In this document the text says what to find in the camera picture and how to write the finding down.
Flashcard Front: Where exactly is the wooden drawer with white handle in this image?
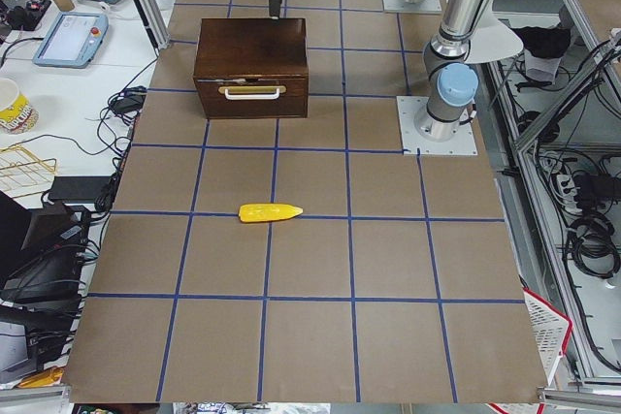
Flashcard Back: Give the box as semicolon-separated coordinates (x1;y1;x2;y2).
195;79;309;119

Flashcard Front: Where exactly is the yellow corn cob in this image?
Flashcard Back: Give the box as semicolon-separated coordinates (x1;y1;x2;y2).
238;203;304;223

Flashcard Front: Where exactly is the dark brown wooden box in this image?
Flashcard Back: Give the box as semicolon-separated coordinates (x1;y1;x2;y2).
192;17;311;120

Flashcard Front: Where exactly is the black power adapter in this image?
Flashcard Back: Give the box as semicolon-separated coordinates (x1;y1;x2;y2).
108;86;147;115

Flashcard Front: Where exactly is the blue grey teach pendant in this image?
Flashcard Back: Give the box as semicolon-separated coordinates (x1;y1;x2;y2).
32;13;109;69

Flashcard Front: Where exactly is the popcorn paper cup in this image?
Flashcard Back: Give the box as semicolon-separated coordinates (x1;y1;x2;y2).
0;78;39;134

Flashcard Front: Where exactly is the white red plastic basket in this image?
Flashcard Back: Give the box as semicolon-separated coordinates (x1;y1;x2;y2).
523;288;572;387

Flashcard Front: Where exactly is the gold wire rack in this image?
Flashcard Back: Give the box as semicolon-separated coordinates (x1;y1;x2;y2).
0;144;57;198

